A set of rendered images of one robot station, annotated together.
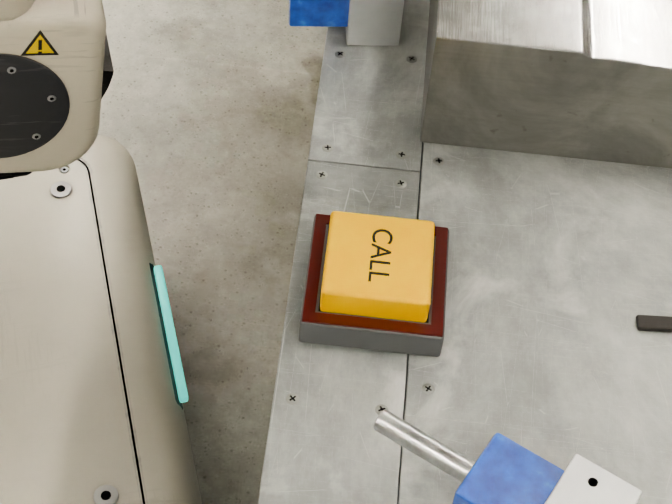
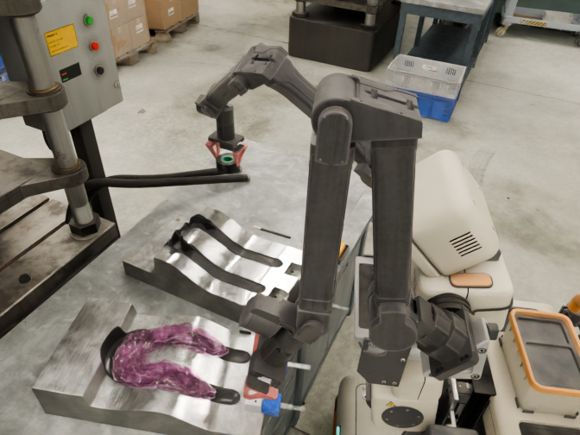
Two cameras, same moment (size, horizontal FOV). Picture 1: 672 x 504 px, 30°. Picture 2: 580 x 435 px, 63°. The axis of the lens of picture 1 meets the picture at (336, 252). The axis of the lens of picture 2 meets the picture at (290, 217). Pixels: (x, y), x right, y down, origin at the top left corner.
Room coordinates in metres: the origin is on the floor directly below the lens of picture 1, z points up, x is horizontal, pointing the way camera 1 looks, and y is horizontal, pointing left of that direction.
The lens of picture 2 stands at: (1.53, 0.27, 1.86)
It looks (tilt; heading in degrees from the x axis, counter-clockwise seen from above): 39 degrees down; 203
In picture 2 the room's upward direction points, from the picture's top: 3 degrees clockwise
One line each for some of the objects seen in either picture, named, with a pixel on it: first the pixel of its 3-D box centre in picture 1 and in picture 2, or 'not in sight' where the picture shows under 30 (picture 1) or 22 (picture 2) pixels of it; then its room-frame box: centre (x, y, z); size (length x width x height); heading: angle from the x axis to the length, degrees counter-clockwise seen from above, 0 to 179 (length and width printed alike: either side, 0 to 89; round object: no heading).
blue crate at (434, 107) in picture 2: not in sight; (420, 95); (-2.53, -0.23, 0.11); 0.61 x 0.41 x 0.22; 88
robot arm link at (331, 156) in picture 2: not in sight; (323, 228); (1.02, 0.12, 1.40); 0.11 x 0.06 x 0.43; 18
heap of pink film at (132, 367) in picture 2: not in sight; (167, 355); (1.04, -0.22, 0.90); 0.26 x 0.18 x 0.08; 106
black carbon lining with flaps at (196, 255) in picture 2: not in sight; (219, 251); (0.70, -0.29, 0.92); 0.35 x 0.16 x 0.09; 89
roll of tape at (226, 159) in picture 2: not in sight; (228, 163); (0.38, -0.44, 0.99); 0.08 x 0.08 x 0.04
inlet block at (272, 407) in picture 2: not in sight; (275, 404); (1.02, 0.05, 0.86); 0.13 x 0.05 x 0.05; 106
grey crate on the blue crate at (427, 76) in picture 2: not in sight; (425, 76); (-2.53, -0.23, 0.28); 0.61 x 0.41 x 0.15; 88
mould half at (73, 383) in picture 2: not in sight; (167, 368); (1.04, -0.22, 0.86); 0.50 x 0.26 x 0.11; 106
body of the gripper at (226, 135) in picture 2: not in sight; (225, 131); (0.38, -0.44, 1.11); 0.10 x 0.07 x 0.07; 88
